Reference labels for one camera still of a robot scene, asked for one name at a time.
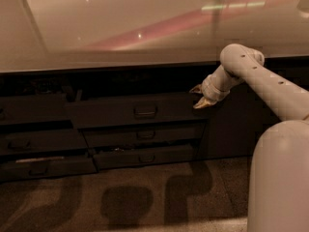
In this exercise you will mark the dark drawer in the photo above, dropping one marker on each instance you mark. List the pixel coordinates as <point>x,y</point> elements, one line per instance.
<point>102,138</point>
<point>32,109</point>
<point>134,110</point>
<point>157,155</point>
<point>13,171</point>
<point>41,141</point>

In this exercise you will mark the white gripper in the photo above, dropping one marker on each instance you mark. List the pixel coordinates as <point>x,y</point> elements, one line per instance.
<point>210,87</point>

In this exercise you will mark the dark cabinet door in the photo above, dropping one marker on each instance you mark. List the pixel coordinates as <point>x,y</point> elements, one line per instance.
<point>235,123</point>

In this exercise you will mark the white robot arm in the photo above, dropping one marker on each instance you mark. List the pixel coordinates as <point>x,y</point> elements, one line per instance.
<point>278,198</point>

